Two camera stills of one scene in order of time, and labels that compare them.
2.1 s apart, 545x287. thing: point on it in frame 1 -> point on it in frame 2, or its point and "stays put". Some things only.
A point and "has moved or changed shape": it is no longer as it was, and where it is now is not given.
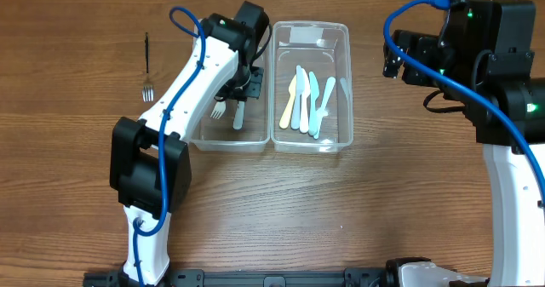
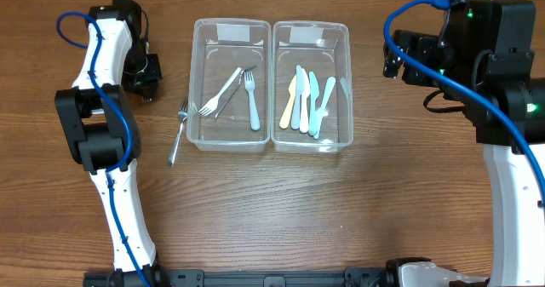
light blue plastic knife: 321,112 stays put
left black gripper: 238,91 -> 147,76
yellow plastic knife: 293,90 stays put
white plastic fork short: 238,123 -> 249,84
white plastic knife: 306,91 stays put
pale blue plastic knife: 295,106 stays put
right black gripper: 403,54 stays put
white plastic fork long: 219,110 has moved or changed shape
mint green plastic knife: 313,93 stays put
